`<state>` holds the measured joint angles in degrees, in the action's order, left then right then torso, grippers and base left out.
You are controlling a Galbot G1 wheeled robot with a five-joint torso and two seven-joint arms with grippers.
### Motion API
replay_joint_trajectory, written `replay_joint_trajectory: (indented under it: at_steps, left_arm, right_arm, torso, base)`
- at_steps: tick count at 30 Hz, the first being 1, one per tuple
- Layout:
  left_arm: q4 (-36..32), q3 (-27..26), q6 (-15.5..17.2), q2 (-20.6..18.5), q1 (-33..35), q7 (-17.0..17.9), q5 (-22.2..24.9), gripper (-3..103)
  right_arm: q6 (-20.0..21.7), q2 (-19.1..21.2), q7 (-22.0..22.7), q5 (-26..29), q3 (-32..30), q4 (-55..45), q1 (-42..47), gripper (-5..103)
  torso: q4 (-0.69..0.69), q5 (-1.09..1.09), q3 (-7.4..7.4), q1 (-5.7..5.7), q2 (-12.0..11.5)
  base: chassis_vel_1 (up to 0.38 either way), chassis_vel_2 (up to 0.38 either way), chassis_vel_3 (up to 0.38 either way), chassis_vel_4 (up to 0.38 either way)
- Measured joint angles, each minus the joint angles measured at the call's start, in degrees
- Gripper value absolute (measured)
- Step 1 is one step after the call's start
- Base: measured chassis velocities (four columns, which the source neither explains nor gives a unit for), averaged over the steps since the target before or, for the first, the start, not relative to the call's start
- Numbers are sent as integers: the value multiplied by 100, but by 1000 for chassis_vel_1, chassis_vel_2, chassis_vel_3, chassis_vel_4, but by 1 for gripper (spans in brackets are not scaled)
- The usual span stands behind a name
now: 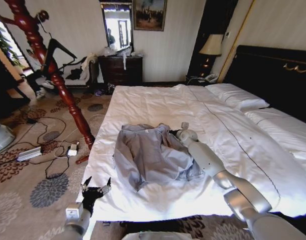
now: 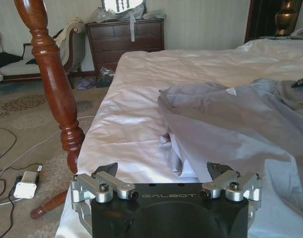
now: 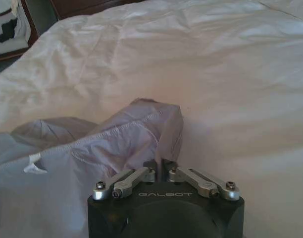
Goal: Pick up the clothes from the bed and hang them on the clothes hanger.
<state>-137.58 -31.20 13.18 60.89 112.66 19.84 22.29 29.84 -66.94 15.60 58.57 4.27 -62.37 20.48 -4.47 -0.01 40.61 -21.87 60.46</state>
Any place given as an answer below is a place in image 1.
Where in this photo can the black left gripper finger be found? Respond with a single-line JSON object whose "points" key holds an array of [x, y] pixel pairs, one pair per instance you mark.
{"points": [[106, 187], [85, 185]]}

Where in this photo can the grey-blue shirt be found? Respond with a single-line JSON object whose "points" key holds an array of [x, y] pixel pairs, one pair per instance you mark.
{"points": [[148, 155]]}

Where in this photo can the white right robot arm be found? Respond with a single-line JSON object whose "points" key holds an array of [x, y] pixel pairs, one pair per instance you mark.
{"points": [[205, 155]]}

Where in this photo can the red wooden clothes stand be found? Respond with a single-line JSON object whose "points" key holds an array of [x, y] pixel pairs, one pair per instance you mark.
{"points": [[60, 85]]}

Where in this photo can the white duvet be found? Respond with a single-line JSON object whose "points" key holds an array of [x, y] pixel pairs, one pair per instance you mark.
{"points": [[168, 105]]}

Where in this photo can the white charger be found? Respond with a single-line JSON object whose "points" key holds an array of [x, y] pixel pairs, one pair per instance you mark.
{"points": [[71, 151]]}

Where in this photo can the dark nightstand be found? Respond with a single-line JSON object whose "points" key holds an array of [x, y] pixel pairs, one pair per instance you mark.
{"points": [[195, 80]]}

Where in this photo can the silver power box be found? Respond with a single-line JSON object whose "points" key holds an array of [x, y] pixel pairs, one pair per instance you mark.
{"points": [[29, 153]]}

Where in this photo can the white telephone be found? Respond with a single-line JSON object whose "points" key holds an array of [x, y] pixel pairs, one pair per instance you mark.
{"points": [[211, 78]]}

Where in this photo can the white robot front shell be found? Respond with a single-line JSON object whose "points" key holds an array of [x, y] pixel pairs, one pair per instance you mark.
{"points": [[155, 236]]}

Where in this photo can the white pillow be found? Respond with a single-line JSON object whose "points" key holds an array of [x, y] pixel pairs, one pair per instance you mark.
{"points": [[283, 127], [235, 96]]}

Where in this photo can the black bag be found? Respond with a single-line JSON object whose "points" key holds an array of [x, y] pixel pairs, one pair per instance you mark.
{"points": [[110, 88]]}

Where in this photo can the dark wooden dresser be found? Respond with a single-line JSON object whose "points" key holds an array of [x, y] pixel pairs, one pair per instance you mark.
{"points": [[120, 71]]}

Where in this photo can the table lamp with beige shade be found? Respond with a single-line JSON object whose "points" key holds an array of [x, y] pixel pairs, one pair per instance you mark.
{"points": [[211, 45]]}

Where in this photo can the white machine base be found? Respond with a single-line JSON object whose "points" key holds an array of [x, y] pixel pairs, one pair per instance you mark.
{"points": [[0, 137]]}

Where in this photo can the white shoe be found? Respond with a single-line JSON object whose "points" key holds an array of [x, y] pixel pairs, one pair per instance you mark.
{"points": [[39, 94], [47, 84]]}

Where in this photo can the clear plastic bags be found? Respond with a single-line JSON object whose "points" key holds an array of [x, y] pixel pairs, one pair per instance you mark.
{"points": [[110, 51]]}

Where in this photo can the white garment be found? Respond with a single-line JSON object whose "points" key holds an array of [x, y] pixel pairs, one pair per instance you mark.
{"points": [[89, 62]]}

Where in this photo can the dark wooden headboard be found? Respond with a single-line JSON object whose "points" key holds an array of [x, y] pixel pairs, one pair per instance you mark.
{"points": [[268, 75]]}

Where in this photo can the black garment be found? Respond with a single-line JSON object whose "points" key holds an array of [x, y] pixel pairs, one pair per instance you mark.
{"points": [[74, 73]]}

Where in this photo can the person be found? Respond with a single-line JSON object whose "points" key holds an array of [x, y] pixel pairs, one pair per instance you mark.
{"points": [[111, 37]]}

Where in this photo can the armchair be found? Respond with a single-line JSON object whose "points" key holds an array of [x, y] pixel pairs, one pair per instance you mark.
{"points": [[68, 67]]}

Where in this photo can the framed painting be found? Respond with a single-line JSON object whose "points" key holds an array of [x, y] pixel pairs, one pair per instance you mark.
{"points": [[149, 15]]}

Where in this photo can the dark wooden cabinet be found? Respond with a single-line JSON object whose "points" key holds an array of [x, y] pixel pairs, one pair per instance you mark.
{"points": [[5, 90]]}

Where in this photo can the green potted plant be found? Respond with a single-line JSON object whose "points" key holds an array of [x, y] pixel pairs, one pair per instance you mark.
{"points": [[4, 42]]}

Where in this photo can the wall mirror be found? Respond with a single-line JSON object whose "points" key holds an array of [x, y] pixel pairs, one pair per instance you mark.
{"points": [[118, 25]]}

